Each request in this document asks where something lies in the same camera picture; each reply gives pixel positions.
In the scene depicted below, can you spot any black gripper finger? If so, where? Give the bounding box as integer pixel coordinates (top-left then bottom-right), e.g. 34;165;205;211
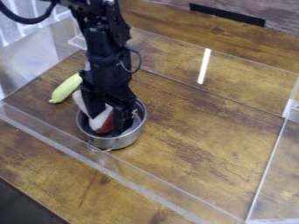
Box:
81;91;105;118
113;104;134;136

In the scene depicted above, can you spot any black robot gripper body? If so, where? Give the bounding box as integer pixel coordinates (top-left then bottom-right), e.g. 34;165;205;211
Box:
78;49;136;107

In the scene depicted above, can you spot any white red plush mushroom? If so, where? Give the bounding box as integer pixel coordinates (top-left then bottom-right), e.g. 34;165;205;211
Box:
72;90;113;134

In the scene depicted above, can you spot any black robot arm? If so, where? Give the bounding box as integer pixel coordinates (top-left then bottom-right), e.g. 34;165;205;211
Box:
53;0;136;136

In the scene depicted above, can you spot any silver metal pot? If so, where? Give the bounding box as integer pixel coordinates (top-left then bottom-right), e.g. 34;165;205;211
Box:
76;99;146;152

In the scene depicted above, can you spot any yellow handled metal utensil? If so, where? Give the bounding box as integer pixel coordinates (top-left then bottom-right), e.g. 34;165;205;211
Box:
49;73;81;104

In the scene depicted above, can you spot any clear acrylic triangle bracket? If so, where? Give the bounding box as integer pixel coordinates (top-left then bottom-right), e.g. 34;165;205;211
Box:
68;20;86;50

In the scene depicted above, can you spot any clear acrylic enclosure wall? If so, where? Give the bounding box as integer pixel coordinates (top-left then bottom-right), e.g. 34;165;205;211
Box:
0;14;299;224

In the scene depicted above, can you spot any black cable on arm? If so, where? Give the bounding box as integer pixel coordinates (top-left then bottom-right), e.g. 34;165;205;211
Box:
0;0;144;74

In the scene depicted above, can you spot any black strip on wall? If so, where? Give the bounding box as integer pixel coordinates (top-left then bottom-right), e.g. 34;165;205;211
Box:
189;3;267;27

